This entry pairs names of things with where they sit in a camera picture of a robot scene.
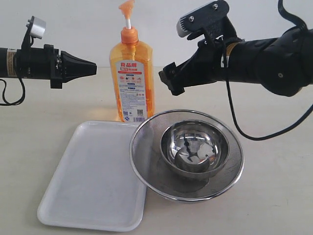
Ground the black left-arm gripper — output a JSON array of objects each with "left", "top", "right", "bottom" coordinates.
[{"left": 29, "top": 44, "right": 97, "bottom": 89}]

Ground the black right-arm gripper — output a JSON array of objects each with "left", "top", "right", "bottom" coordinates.
[{"left": 158, "top": 36, "right": 224, "bottom": 95}]

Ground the orange dish soap pump bottle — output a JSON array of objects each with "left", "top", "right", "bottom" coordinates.
[{"left": 109, "top": 0, "right": 155, "bottom": 123}]

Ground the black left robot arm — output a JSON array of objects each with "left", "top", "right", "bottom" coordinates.
[{"left": 0, "top": 44, "right": 97, "bottom": 89}]

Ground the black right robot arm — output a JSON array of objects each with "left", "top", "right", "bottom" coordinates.
[{"left": 158, "top": 27, "right": 313, "bottom": 97}]

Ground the small stainless steel bowl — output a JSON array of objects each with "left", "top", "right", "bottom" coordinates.
[{"left": 160, "top": 119, "right": 230, "bottom": 180}]

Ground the steel mesh strainer basket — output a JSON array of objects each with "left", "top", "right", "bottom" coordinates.
[{"left": 130, "top": 109, "right": 245, "bottom": 203}]

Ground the white rectangular plastic tray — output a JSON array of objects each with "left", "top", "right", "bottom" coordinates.
[{"left": 37, "top": 121, "right": 146, "bottom": 232}]

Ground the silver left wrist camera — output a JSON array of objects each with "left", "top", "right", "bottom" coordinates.
[{"left": 21, "top": 16, "right": 46, "bottom": 50}]

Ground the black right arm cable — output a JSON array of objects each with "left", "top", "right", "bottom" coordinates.
[{"left": 224, "top": 0, "right": 313, "bottom": 141}]

